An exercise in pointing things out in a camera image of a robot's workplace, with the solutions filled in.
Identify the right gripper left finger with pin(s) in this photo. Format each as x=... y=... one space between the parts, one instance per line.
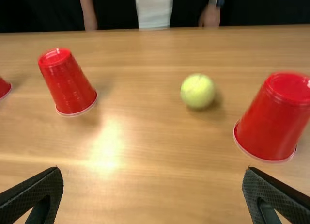
x=17 y=199

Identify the red cup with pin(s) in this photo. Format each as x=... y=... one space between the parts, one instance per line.
x=273 y=122
x=3 y=88
x=67 y=85

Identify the person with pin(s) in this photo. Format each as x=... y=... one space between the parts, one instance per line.
x=152 y=8

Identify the yellow ball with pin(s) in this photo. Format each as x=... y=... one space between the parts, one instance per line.
x=197 y=91

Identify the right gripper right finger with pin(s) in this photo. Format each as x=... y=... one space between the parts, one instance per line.
x=285 y=197

